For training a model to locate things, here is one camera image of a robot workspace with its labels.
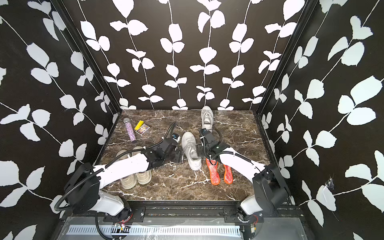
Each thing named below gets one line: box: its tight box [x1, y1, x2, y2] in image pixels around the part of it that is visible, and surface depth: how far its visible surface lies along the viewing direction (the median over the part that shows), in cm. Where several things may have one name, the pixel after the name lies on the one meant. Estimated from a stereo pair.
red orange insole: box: [206, 158, 220, 186], surface depth 88 cm
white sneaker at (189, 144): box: [181, 131, 202, 171], surface depth 90 cm
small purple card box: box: [135, 123, 151, 136], surface depth 109 cm
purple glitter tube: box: [123, 117, 137, 144], surface depth 106 cm
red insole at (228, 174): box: [223, 164, 233, 185], surface depth 88 cm
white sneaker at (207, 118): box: [200, 105, 215, 132], surface depth 108 cm
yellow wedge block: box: [134, 120, 145, 131], surface depth 113 cm
